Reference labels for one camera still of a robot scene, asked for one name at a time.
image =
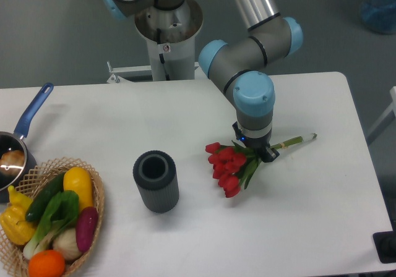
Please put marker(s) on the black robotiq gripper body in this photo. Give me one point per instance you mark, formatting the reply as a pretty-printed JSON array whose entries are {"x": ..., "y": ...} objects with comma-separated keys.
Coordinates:
[{"x": 258, "y": 140}]

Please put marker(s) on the red tulip bouquet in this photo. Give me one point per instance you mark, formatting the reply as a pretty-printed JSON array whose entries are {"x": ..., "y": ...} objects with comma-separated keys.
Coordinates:
[{"x": 234, "y": 165}]

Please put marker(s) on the dark grey ribbed vase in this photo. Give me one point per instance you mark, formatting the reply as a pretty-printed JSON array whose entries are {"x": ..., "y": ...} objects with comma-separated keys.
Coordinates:
[{"x": 155, "y": 175}]

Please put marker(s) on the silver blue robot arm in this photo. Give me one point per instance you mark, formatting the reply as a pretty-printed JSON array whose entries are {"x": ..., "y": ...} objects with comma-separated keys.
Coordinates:
[{"x": 237, "y": 70}]

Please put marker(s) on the black device at table edge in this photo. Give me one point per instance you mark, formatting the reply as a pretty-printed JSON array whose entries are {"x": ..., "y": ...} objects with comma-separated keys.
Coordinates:
[{"x": 385, "y": 246}]

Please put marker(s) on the blue plastic bag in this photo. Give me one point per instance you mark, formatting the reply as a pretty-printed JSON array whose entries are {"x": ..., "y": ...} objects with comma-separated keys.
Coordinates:
[{"x": 378, "y": 15}]

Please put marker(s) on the yellow squash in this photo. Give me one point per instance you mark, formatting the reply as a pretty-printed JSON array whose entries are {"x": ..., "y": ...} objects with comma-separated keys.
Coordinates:
[{"x": 78, "y": 180}]

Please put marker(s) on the purple sweet potato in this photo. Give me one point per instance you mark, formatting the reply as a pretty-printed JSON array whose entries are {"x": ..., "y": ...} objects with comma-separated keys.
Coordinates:
[{"x": 85, "y": 228}]

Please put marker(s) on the green bok choy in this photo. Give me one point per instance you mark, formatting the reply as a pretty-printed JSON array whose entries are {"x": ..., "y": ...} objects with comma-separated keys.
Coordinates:
[{"x": 61, "y": 212}]

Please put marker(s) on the beige onion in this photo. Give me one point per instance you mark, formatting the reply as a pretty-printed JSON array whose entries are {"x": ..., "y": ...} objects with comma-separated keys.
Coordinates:
[{"x": 65, "y": 243}]

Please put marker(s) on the green cucumber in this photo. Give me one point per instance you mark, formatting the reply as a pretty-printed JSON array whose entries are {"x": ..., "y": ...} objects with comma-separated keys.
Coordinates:
[{"x": 39, "y": 204}]

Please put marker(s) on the orange fruit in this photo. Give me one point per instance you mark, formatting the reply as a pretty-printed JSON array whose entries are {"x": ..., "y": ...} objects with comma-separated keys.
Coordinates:
[{"x": 47, "y": 263}]

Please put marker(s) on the bread roll in saucepan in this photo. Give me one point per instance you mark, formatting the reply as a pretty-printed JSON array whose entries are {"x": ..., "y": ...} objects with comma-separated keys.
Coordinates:
[{"x": 12, "y": 162}]

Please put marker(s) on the yellow bell pepper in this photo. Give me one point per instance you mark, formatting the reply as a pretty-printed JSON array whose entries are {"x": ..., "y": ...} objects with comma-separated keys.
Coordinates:
[{"x": 17, "y": 229}]

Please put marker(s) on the woven wicker basket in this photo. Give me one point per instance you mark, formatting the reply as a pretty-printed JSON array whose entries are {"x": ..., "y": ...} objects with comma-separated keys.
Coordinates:
[{"x": 12, "y": 261}]

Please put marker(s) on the white frame at right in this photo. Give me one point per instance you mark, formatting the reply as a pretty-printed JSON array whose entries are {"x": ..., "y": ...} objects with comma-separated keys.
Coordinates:
[{"x": 383, "y": 121}]

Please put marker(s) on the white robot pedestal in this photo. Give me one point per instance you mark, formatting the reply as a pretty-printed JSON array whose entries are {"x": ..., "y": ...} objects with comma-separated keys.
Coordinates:
[{"x": 170, "y": 39}]

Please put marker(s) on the blue handled saucepan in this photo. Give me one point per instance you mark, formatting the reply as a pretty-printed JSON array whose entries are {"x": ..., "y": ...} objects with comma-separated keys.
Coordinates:
[{"x": 15, "y": 141}]

